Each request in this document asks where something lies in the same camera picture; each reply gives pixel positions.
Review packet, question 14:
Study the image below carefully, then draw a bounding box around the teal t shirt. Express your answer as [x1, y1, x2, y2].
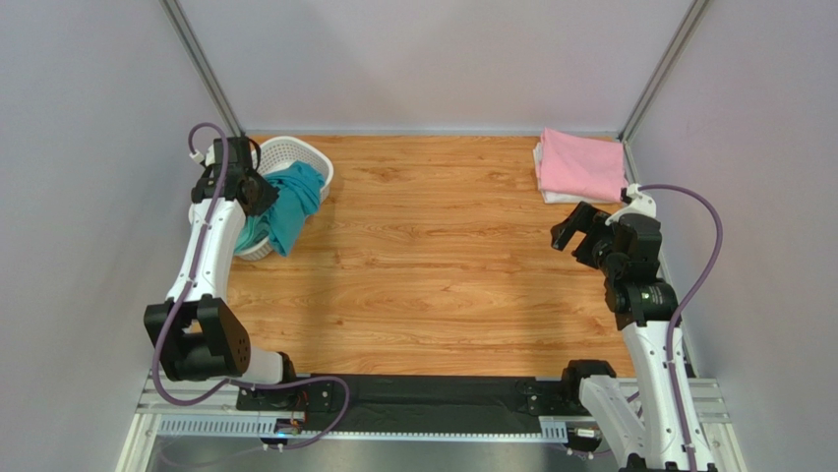
[235, 161, 325, 257]

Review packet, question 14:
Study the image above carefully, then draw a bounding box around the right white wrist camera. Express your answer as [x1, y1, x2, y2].
[605, 184, 657, 226]

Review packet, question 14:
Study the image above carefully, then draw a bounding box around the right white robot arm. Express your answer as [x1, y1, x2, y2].
[551, 203, 718, 471]

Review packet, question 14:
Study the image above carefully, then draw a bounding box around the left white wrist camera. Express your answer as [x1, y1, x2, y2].
[190, 147, 215, 167]

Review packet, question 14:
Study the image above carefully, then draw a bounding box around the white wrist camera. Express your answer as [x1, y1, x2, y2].
[190, 147, 215, 167]
[605, 184, 657, 226]

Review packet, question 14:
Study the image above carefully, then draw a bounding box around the aluminium frame rail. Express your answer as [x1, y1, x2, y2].
[117, 361, 746, 471]

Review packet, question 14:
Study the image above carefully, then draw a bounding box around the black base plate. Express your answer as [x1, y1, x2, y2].
[236, 375, 584, 435]

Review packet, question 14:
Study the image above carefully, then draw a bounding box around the folded pink t shirt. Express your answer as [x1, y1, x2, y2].
[537, 127, 629, 203]

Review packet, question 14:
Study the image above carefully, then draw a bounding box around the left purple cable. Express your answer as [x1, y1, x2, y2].
[150, 122, 351, 451]

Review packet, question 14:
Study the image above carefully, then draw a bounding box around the white plastic laundry basket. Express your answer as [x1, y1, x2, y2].
[187, 135, 335, 262]

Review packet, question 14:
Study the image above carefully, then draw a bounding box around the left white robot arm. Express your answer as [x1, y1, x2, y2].
[144, 136, 288, 384]

